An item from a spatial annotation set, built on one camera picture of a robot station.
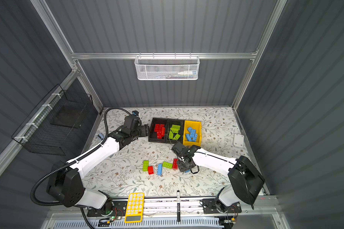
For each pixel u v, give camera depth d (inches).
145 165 34.4
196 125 41.8
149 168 34.0
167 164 35.0
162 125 42.4
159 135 40.2
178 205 29.4
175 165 35.0
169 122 44.0
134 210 28.4
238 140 39.3
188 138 38.9
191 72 35.9
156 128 41.1
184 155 25.3
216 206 26.0
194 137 38.9
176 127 41.4
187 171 29.7
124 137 23.8
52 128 28.9
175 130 41.3
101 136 40.0
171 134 40.3
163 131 39.0
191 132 39.0
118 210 28.5
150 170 33.3
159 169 34.0
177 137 40.2
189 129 41.4
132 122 25.4
